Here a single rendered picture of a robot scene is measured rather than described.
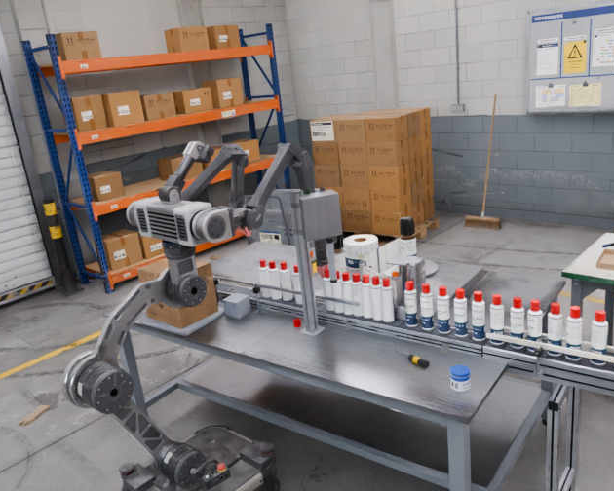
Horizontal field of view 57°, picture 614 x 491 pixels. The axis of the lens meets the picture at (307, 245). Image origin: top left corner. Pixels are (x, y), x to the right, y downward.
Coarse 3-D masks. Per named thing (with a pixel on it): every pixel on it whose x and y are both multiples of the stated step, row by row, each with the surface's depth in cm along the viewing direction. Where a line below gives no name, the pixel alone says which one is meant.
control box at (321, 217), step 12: (324, 192) 250; (336, 192) 247; (300, 204) 244; (312, 204) 243; (324, 204) 245; (336, 204) 247; (312, 216) 245; (324, 216) 246; (336, 216) 248; (312, 228) 246; (324, 228) 248; (336, 228) 250; (312, 240) 248
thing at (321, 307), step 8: (224, 288) 316; (232, 288) 315; (240, 288) 314; (248, 288) 313; (288, 304) 286; (296, 304) 286; (320, 304) 282; (328, 312) 272; (360, 320) 261; (368, 320) 260; (400, 320) 256; (408, 328) 247; (416, 328) 247; (440, 336) 238; (448, 336) 237; (472, 336) 235; (480, 344) 228
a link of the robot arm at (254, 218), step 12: (288, 144) 246; (276, 156) 247; (288, 156) 247; (300, 156) 251; (276, 168) 243; (264, 180) 242; (276, 180) 244; (264, 192) 240; (252, 204) 238; (264, 204) 241; (252, 216) 234; (252, 228) 236
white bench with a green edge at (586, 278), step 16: (608, 240) 346; (592, 256) 324; (576, 272) 305; (592, 272) 303; (608, 272) 301; (576, 288) 310; (592, 288) 307; (608, 288) 299; (576, 304) 313; (608, 304) 363; (608, 320) 366; (608, 336) 369; (608, 352) 341
